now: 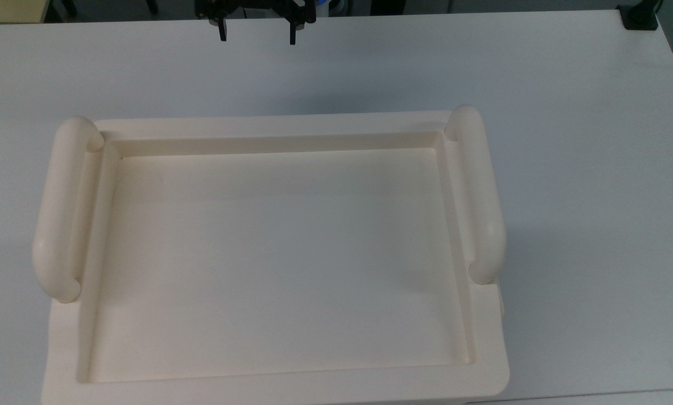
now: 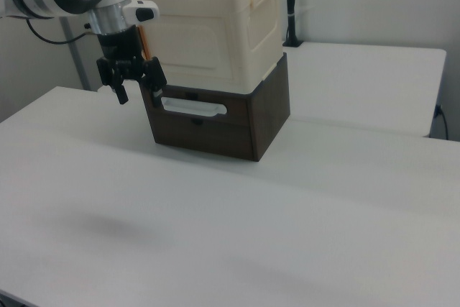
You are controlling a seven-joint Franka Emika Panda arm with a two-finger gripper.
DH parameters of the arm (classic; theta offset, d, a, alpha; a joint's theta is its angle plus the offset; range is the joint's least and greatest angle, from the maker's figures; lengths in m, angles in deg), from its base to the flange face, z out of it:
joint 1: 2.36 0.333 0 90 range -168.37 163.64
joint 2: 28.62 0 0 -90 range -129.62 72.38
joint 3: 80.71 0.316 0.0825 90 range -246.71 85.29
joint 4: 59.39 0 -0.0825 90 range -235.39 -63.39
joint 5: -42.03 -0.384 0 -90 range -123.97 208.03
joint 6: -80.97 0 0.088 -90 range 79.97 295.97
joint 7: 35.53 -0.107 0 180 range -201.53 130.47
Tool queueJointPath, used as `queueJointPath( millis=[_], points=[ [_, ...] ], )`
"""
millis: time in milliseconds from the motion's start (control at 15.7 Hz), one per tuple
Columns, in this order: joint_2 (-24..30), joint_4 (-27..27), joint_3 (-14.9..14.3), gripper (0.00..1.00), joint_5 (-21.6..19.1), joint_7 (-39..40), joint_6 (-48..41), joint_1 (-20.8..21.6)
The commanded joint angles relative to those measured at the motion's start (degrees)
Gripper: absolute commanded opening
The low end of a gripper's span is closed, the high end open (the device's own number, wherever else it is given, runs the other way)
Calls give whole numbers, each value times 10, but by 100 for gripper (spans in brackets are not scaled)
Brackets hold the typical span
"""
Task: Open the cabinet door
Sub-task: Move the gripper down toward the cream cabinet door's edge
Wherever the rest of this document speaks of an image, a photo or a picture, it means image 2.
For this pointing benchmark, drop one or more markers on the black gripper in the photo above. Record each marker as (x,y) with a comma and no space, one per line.
(120,46)

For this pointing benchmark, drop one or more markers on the dark brown wooden box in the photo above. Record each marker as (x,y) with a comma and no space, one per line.
(215,134)

